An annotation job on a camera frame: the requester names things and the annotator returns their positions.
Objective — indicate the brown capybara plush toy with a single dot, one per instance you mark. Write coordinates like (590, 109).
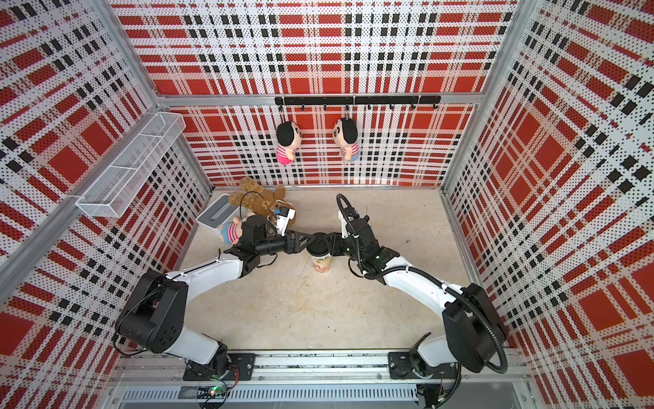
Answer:
(259, 200)

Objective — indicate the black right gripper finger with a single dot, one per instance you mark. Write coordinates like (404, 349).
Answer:
(335, 250)
(334, 238)

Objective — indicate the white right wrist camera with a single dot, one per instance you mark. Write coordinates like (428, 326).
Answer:
(348, 230)

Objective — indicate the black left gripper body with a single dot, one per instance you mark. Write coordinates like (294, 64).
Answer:
(278, 244)

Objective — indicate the blue hanging plush doll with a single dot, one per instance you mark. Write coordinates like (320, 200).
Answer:
(346, 136)

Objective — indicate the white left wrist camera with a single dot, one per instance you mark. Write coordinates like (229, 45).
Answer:
(283, 216)

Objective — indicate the green circuit board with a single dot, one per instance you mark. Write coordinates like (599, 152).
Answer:
(211, 393)

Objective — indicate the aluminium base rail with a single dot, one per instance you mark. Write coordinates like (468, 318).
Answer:
(284, 377)

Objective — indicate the white wire mesh shelf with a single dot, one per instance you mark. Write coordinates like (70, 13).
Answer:
(116, 187)

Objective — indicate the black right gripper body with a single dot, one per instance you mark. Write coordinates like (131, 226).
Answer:
(347, 250)

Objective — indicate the printed paper milk tea cup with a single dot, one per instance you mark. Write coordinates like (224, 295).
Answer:
(321, 263)

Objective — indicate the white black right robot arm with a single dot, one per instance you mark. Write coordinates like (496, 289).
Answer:
(474, 333)

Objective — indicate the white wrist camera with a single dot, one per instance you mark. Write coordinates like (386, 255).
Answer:
(348, 230)
(283, 216)

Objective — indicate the black plastic cup lid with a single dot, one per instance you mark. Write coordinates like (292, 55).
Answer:
(319, 246)

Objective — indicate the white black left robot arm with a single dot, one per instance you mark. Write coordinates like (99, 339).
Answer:
(155, 313)

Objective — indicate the black wall hook rail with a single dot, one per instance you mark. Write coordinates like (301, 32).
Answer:
(358, 100)

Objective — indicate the striped shirt boy plush doll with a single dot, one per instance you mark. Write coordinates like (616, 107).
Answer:
(230, 233)

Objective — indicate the white grey tissue box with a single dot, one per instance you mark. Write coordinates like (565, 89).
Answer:
(219, 212)

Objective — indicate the pink hanging plush doll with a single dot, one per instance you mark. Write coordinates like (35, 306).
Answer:
(288, 137)

